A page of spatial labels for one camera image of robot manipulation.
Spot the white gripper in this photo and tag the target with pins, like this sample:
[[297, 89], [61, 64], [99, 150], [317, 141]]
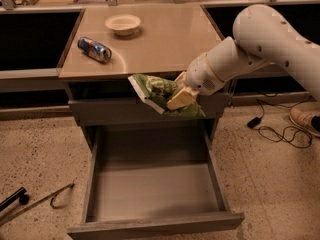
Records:
[[197, 76]]

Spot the green jalapeno chip bag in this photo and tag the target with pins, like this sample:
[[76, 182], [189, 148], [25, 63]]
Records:
[[156, 91]]

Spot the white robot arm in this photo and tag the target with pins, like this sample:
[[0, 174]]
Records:
[[261, 35]]

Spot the closed grey top drawer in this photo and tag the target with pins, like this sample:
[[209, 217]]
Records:
[[130, 110]]

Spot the grey drawer cabinet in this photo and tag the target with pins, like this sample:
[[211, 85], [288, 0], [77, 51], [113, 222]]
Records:
[[167, 40]]

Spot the open grey middle drawer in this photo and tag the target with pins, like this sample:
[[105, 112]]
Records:
[[150, 180]]

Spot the white paper bowl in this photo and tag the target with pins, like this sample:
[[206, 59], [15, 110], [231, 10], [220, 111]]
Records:
[[123, 24]]

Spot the blue soda can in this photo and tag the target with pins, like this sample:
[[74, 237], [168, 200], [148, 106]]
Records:
[[94, 49]]

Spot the metal rod with hook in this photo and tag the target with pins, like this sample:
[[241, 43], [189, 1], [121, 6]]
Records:
[[49, 197]]

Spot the black power adapter with cable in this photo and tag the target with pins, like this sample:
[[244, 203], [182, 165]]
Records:
[[291, 134]]

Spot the black handle on floor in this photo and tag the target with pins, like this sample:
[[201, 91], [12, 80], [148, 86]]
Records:
[[19, 195]]

